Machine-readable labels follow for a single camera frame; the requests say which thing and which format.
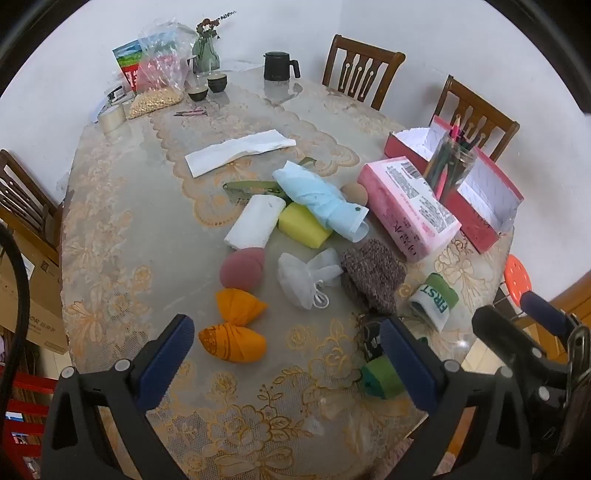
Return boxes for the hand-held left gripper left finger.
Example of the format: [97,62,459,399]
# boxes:
[41,314,195,480]

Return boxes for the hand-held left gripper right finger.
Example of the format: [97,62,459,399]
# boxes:
[379,316,540,480]

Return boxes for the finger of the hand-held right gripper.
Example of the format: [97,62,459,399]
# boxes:
[522,291,581,339]
[471,305,571,376]

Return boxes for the green sock ball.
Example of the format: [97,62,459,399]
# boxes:
[360,355,407,400]

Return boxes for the orange cloth bundle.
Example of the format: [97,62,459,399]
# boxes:
[216,288,269,326]
[198,322,269,363]

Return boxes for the green and white wristband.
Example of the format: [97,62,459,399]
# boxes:
[409,272,461,333]

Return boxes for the brown knitted sock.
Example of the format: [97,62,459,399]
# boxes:
[341,240,408,317]

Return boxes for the red cardboard box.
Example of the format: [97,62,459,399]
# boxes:
[384,115,525,254]

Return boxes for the dusty pink sponge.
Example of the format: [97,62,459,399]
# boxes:
[220,247,266,292]

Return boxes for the white mesh pouch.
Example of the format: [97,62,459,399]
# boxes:
[277,247,345,311]

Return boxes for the white towel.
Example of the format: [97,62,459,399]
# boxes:
[224,194,286,251]

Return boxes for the yellow sponge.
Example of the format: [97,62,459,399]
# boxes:
[278,202,333,250]

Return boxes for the brown foam ball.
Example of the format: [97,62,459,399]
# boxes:
[340,181,370,206]

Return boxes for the orange plastic stool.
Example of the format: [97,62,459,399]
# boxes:
[503,254,534,301]

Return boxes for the pink tissue package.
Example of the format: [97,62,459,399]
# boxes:
[359,157,462,264]

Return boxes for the red plastic rack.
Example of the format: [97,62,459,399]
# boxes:
[0,369,61,480]

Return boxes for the glass jar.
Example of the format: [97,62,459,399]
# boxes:
[422,130,478,206]

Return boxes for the jar of pencils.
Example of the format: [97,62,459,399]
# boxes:
[424,115,476,199]

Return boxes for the white paper sheet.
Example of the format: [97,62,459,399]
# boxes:
[185,129,297,178]

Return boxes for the brown wooden chair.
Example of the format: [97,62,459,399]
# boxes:
[322,34,406,112]
[434,75,521,162]
[0,148,63,266]

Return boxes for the clear tape roll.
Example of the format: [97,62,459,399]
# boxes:
[98,107,124,134]

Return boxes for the bag of peanuts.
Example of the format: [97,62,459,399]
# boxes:
[128,90,185,120]

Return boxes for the scalloped lace table runner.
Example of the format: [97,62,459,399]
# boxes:
[150,85,361,227]

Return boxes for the clear plastic bag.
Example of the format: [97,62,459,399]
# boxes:
[134,18,197,95]

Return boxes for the green glass vase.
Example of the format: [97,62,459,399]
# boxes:
[191,34,221,77]

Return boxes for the colourful carton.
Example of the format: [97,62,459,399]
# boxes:
[112,39,144,93]

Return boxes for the black lidded mug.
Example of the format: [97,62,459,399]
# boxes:
[263,51,302,83]

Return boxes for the dried flowers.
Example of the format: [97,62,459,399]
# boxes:
[196,11,238,42]

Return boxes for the black cable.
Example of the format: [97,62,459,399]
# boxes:
[0,224,31,407]

